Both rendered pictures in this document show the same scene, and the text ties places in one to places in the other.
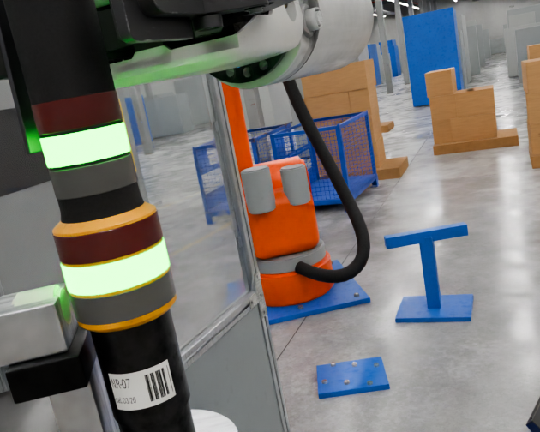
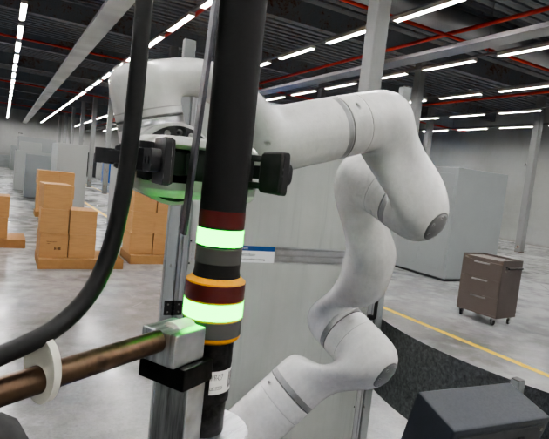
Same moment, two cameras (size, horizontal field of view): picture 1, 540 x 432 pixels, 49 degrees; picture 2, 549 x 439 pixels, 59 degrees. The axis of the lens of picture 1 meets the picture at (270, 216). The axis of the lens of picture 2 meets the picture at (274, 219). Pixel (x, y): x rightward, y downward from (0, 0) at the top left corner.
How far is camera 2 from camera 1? 33 cm
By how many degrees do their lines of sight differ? 53
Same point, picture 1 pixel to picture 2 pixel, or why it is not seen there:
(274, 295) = not seen: outside the picture
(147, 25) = (281, 188)
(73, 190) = (229, 261)
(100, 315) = (227, 334)
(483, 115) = not seen: outside the picture
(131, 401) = (220, 388)
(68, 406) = (194, 394)
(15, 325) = (189, 340)
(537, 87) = (50, 205)
